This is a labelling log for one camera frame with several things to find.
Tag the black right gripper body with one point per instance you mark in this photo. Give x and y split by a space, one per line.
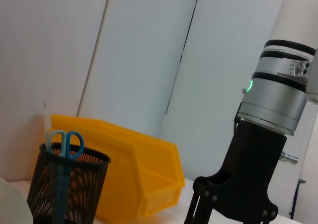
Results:
248 171

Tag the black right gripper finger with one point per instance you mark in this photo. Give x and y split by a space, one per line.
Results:
198 211

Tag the blue teal scissors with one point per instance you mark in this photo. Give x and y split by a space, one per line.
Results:
65 150

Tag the transparent plastic ruler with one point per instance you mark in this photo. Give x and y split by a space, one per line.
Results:
47 124

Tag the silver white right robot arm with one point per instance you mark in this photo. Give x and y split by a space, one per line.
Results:
273 97

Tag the black mesh pen holder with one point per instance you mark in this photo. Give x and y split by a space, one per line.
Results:
87 184

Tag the translucent green fruit plate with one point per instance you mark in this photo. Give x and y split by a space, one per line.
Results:
12 204

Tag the dark blue background stand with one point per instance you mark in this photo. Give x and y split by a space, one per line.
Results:
295 201

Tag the yellow plastic bin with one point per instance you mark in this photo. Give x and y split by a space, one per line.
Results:
124 147

